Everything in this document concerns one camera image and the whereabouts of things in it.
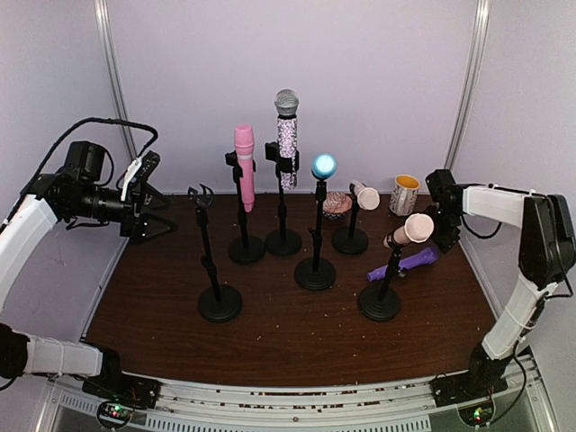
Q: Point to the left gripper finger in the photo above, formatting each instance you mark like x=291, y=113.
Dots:
x=150, y=226
x=155, y=200

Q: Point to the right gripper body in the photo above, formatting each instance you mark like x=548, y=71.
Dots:
x=443, y=223

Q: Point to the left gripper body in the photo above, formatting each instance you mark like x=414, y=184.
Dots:
x=131, y=193

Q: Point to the beige pink microphone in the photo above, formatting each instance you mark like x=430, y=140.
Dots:
x=417, y=228

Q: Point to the purple microphone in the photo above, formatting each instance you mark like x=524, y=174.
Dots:
x=426, y=256

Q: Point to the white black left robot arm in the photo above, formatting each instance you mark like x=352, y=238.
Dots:
x=75, y=196

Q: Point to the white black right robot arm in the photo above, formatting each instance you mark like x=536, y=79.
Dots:
x=546, y=253

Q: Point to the pale pink small microphone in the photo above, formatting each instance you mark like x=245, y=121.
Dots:
x=367, y=197

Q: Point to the black small-mic stand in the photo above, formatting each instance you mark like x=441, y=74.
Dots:
x=351, y=240

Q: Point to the black pink-mic stand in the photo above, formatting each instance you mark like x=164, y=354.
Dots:
x=246, y=249

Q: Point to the blue-head microphone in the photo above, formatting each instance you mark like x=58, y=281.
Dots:
x=324, y=166

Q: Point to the black glitter-mic stand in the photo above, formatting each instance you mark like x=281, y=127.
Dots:
x=282, y=242

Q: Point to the black blue-mic stand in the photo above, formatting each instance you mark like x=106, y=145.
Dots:
x=316, y=273

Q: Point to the glitter silver-head microphone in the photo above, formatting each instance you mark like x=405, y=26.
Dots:
x=286, y=103

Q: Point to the white floral mug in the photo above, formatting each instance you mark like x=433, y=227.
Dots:
x=404, y=195

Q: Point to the patterned ceramic bowl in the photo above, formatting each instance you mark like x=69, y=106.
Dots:
x=336, y=205

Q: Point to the aluminium left corner post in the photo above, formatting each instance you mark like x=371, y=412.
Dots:
x=104, y=28

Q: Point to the aluminium corner post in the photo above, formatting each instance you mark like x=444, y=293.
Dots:
x=477, y=47
x=104, y=28

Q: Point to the aluminium front rail base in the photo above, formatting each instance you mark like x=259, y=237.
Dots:
x=402, y=405

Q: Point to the aluminium right corner post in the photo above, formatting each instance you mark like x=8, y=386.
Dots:
x=477, y=47

